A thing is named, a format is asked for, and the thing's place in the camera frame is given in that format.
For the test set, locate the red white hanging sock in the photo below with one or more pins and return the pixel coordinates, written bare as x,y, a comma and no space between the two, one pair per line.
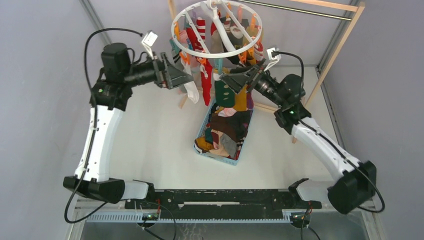
199,30

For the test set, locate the purple hanging sock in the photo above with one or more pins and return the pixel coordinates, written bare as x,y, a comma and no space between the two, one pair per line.
249,102

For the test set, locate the blue plastic laundry basket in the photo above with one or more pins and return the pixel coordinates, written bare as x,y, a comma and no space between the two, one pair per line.
215,144

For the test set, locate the grey beige striped sock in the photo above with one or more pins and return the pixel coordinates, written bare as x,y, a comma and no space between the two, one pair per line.
175,52

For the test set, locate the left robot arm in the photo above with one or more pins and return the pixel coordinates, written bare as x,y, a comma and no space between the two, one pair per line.
109,98

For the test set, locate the black patterned hanging sock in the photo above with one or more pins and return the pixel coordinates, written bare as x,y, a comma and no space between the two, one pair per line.
235,36

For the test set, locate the dark green sock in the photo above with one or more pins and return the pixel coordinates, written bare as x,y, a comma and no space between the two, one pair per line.
224,96

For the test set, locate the red santa sock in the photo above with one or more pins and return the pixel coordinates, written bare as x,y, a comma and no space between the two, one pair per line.
206,71

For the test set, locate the white round clip hanger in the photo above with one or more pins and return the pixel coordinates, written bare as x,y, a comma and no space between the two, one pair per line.
210,8

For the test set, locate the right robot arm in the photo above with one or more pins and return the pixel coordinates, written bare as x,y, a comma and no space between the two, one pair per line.
353,181

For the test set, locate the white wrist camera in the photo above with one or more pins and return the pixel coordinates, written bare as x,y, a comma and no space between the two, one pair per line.
147,42
273,57

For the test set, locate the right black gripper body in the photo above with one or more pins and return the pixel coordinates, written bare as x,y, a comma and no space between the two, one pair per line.
252,77

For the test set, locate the wooden drying rack frame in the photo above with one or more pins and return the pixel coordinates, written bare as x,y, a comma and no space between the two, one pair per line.
351,14

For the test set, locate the dark brown sock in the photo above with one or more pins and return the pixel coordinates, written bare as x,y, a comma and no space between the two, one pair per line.
235,126

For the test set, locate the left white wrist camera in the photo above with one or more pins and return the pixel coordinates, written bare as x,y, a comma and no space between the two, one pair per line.
147,42

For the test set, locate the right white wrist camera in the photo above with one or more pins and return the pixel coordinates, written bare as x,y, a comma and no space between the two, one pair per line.
273,57

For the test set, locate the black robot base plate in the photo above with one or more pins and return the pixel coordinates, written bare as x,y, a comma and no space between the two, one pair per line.
221,204

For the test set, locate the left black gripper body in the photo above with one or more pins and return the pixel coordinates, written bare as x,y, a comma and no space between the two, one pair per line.
162,79

